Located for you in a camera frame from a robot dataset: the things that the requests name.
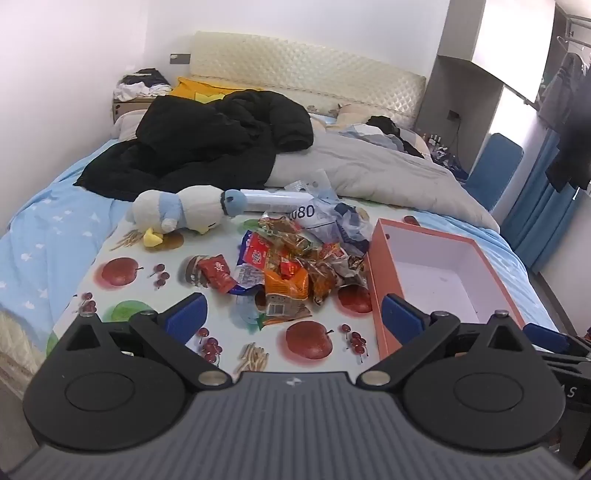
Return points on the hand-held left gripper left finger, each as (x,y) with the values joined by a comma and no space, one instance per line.
(187,317)

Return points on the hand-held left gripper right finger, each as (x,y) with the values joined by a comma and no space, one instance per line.
(400,318)

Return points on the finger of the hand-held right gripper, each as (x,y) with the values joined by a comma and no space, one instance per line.
(547,337)

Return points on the orange cardboard box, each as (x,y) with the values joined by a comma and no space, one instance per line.
(388,286)

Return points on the red snack packet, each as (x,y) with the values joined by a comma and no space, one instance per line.
(217,274)

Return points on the pile of snack packets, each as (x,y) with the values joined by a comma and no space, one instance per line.
(295,263)

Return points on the white and blue plush penguin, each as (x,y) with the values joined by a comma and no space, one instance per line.
(194,207)

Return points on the clear crumpled plastic bag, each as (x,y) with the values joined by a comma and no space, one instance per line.
(341,221)

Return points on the blue curtain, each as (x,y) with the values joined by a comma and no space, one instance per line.
(540,207)

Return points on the white cylindrical tube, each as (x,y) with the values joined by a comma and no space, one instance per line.
(272,199)

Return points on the grey quilt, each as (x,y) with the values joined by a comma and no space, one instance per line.
(378,170)

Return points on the blue chair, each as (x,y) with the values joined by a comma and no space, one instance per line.
(496,166)

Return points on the small bottles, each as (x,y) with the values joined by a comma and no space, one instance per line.
(436,141)

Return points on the black padded jacket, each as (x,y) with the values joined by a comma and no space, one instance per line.
(207,134)

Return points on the heap of beige and black clothes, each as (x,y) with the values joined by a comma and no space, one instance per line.
(383,127)

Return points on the wooden nightstand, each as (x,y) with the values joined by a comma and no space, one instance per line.
(127,108)

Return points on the dark hanging clothes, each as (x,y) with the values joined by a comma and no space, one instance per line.
(570,120)

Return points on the yellow cloth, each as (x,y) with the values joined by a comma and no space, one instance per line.
(198,87)

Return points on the heap of folded clothes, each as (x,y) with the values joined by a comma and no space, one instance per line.
(141,83)

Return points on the cream padded headboard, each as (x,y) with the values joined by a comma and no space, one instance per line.
(300,64)

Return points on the black wall socket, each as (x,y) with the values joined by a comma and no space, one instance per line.
(455,114)

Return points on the grey wall cabinet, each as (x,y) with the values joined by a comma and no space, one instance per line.
(455,87)

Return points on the grey wall switch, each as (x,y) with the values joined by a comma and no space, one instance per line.
(180,58)

